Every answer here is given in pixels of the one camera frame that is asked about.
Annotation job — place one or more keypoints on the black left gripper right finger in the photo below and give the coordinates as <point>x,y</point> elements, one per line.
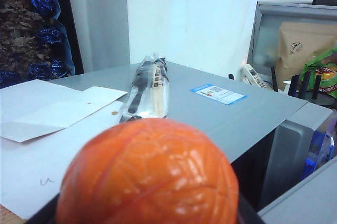
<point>248,216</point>

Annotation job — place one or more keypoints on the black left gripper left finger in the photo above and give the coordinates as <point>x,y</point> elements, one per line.
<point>44,214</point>

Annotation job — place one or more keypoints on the orange fruit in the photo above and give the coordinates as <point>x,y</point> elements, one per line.
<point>147,176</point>

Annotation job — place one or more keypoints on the brown cardboard piece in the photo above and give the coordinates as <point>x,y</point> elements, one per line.
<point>6,216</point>

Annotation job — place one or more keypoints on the white paper sheet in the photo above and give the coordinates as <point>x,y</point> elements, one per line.
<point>31,161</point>

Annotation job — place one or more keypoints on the white envelope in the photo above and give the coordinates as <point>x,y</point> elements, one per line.
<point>52,108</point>

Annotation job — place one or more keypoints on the blue white label sticker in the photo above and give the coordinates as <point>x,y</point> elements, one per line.
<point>218,93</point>

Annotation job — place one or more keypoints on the black router with antennas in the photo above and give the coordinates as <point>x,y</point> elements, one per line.
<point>293,84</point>

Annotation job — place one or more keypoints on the white telephone handset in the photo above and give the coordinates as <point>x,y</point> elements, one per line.
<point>255,76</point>

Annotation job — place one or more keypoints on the green snack bag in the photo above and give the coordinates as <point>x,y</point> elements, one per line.
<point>326,82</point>

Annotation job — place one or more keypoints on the plastic wrapped chopsticks packet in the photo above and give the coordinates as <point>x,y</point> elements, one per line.
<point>147,90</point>

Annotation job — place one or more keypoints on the brown paper bag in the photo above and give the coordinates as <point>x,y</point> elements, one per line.
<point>297,45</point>

